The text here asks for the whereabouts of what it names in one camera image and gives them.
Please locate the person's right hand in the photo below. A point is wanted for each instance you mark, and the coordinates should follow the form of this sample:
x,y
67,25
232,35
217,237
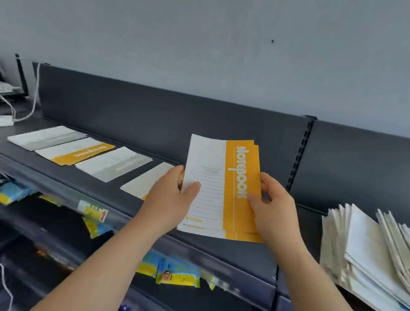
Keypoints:
x,y
281,220

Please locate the person's left hand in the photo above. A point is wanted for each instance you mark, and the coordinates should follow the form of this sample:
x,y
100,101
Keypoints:
x,y
168,205

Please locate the small orange notebook stack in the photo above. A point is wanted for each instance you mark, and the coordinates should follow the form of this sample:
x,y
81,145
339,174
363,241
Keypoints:
x,y
73,151
145,181
231,187

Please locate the small grey notebook stack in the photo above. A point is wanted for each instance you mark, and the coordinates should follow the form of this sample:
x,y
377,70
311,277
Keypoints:
x,y
113,164
45,138

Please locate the pile of white notebooks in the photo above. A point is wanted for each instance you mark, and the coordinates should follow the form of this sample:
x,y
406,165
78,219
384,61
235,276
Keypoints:
x,y
365,250

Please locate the person's left forearm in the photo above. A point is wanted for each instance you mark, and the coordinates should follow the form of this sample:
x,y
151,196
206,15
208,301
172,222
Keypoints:
x,y
98,282

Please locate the yellow blue snack packet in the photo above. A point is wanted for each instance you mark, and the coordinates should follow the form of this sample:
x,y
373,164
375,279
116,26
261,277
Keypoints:
x,y
10,193
180,272
95,228
153,265

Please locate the slotted dark metal upright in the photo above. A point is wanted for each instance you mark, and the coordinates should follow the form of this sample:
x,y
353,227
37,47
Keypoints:
x,y
300,151

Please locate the yellow white price tag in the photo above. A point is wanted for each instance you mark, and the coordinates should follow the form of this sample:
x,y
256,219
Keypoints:
x,y
92,211

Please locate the dark grey back panel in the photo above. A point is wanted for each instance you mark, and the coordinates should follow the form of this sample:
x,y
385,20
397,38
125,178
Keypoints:
x,y
376,172
157,117

